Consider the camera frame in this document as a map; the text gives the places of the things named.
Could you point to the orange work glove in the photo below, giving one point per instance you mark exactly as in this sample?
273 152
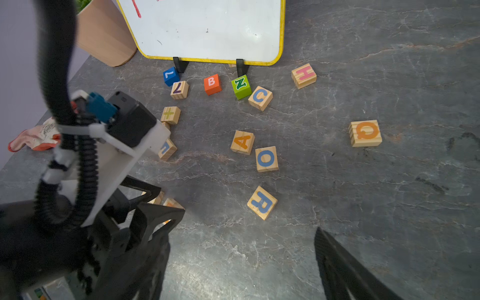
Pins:
40 138

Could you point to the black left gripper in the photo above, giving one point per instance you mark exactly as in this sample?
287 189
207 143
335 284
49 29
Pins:
56 240

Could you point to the whiteboard with PEAR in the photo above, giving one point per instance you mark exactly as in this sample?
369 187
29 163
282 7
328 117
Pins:
208 31

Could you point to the blue block letter L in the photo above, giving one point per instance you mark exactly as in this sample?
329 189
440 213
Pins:
171 76

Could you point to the wooden block letter P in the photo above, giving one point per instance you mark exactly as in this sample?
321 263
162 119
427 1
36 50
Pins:
157 200

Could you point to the wooden block orange A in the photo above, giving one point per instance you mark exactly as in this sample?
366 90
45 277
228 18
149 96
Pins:
243 142

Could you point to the wooden pot green plant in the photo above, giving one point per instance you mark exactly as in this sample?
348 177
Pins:
103 33

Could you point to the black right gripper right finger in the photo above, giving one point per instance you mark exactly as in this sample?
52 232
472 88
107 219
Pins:
343 276

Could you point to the wooden block yellow plus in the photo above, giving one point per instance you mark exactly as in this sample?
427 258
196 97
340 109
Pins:
171 115

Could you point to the orange block letter B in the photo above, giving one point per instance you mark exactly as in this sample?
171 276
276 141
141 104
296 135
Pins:
212 85

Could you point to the wooden block purple Z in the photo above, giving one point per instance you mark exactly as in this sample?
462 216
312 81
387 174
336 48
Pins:
180 90

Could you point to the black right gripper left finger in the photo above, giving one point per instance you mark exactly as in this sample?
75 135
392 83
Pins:
125 268

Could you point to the wooden block pink H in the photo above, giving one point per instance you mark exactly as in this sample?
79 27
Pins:
303 76

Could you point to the wooden block blue R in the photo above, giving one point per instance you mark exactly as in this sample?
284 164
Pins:
262 203

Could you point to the wooden block blue F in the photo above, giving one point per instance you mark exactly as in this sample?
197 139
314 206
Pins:
168 149

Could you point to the green block letter N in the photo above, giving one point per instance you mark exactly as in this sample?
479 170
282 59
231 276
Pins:
241 87

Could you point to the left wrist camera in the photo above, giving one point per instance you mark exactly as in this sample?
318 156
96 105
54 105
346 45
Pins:
126 119

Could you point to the wooden block orange Q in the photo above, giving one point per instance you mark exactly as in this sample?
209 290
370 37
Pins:
365 133

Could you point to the wooden block blue O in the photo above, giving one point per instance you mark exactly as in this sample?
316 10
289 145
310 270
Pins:
266 159

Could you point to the wooden block blue C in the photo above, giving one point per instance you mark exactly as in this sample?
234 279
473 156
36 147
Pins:
260 98

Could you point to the wooden block orange E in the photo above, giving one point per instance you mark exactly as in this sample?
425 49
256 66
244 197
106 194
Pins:
170 202

